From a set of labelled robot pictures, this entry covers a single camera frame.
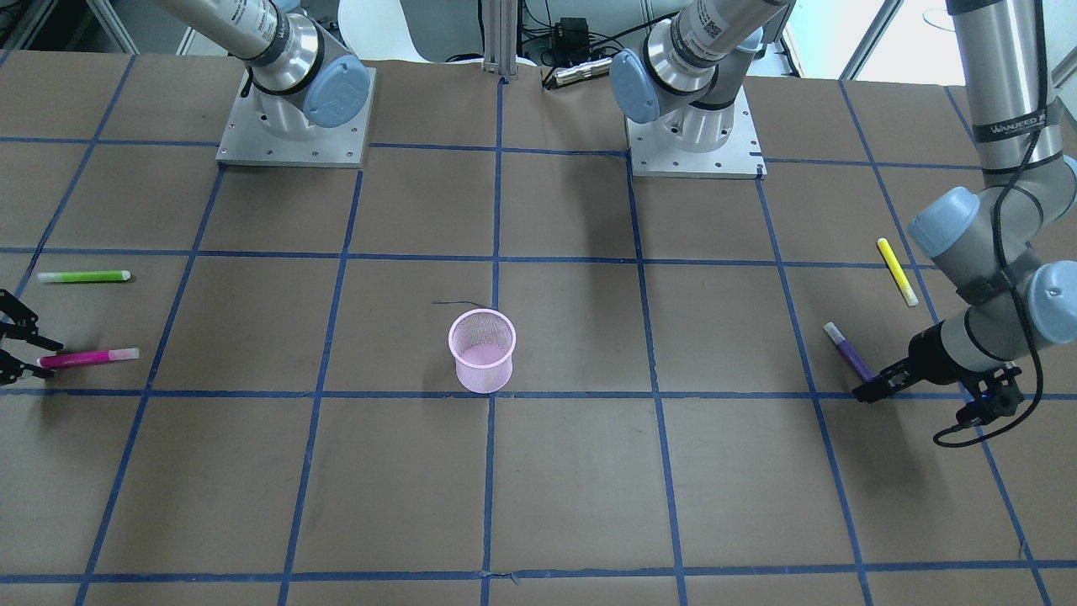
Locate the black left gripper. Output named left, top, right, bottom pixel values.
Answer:
left=852, top=325, right=968, bottom=403

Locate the pink highlighter pen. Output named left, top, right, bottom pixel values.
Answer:
left=37, top=348, right=140, bottom=369

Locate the black camera cable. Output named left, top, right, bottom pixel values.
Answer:
left=932, top=0, right=1053, bottom=447

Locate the aluminium frame post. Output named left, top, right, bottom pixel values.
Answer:
left=480, top=0, right=520, bottom=83

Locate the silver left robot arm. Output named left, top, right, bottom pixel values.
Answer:
left=609, top=1, right=1074, bottom=403

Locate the yellow highlighter pen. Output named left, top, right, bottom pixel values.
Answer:
left=876, top=237, right=919, bottom=307

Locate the purple highlighter pen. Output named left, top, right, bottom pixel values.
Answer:
left=823, top=322, right=877, bottom=383

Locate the pink mesh pen cup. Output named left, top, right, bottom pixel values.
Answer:
left=448, top=308, right=517, bottom=394

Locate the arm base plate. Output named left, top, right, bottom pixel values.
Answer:
left=624, top=88, right=768, bottom=179
left=215, top=74, right=374, bottom=169

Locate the green highlighter pen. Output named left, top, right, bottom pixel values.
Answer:
left=37, top=271, right=132, bottom=284

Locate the white plastic chair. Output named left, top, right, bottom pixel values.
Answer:
left=336, top=1, right=539, bottom=69

